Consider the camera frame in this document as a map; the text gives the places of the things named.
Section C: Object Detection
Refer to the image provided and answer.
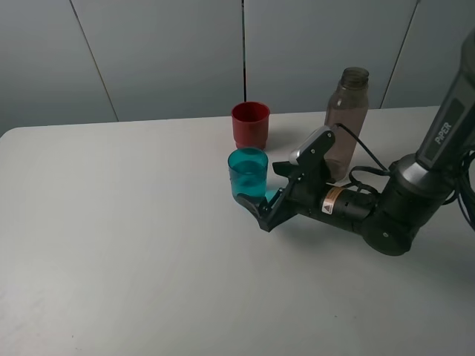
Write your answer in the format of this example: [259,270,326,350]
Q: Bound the smoky transparent water bottle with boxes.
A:
[324,67,369,182]

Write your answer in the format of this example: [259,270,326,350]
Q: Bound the red plastic cup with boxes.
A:
[232,102,270,150]

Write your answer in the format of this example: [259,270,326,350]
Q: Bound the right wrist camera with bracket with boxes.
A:
[289,126,335,181]

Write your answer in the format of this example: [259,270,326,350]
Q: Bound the teal transparent plastic cup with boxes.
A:
[227,148,269,206]

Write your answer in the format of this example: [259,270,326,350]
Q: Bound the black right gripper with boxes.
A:
[235,161,329,232]

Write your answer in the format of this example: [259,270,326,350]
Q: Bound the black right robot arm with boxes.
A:
[236,34,474,256]

